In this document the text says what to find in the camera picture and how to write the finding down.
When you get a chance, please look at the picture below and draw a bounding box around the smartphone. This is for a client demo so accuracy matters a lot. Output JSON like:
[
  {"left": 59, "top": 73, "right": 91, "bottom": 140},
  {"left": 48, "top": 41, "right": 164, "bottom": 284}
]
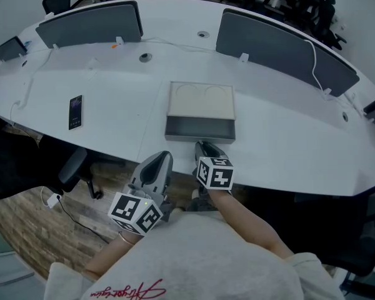
[{"left": 67, "top": 94, "right": 84, "bottom": 131}]

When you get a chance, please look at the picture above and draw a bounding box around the person's right shoe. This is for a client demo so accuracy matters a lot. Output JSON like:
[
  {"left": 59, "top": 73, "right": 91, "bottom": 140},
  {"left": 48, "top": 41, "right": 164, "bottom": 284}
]
[{"left": 190, "top": 189, "right": 218, "bottom": 213}]

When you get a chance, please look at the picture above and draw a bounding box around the long thin white desk cable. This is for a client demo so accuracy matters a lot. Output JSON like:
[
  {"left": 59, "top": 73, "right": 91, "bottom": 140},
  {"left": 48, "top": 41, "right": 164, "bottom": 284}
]
[{"left": 121, "top": 36, "right": 221, "bottom": 54}]

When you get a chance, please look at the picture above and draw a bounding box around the white charging cable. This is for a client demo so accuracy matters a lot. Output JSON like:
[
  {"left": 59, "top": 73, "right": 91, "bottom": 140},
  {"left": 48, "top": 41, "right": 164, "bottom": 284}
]
[{"left": 9, "top": 49, "right": 56, "bottom": 128}]

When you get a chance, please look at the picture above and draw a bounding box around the person's left forearm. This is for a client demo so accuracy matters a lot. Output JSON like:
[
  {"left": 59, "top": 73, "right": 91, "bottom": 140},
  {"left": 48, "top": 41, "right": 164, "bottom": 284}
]
[{"left": 84, "top": 229, "right": 143, "bottom": 279}]

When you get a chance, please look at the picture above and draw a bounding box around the person's light grey shirt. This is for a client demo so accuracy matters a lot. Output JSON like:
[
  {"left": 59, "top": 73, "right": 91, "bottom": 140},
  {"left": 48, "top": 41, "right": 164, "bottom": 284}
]
[{"left": 43, "top": 211, "right": 345, "bottom": 300}]

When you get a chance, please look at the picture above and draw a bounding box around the black mesh office chair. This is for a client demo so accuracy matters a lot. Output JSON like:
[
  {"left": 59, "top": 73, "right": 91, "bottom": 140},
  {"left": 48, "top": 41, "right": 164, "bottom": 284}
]
[{"left": 293, "top": 182, "right": 375, "bottom": 278}]

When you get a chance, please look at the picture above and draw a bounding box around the thin bracelet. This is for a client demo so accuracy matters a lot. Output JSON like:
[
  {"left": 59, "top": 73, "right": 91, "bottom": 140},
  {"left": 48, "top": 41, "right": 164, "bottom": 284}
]
[{"left": 117, "top": 230, "right": 136, "bottom": 247}]

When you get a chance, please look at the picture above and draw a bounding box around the black power cable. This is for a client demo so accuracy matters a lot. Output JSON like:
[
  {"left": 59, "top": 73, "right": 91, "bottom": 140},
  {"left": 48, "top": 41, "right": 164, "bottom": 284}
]
[{"left": 58, "top": 198, "right": 112, "bottom": 245}]

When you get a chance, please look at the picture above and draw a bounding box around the white power adapter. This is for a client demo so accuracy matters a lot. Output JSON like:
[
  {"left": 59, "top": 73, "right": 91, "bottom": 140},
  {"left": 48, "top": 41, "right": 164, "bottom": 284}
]
[{"left": 44, "top": 193, "right": 63, "bottom": 211}]

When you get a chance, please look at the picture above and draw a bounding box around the person's right forearm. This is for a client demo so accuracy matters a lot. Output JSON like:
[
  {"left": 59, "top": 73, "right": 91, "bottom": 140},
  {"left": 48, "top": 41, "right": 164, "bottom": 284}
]
[{"left": 206, "top": 187, "right": 296, "bottom": 261}]

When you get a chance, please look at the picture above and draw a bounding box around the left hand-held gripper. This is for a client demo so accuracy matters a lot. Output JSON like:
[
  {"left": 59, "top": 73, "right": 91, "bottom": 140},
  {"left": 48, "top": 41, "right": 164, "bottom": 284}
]
[{"left": 107, "top": 151, "right": 174, "bottom": 237}]

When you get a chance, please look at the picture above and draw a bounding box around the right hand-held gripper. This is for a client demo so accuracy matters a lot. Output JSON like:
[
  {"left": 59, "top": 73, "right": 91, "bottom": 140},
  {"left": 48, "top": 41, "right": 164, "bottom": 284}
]
[{"left": 192, "top": 140, "right": 235, "bottom": 196}]

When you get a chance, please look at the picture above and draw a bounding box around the white cable over divider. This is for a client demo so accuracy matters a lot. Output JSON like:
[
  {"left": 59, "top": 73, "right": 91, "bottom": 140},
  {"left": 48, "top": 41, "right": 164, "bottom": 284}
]
[{"left": 303, "top": 38, "right": 334, "bottom": 100}]

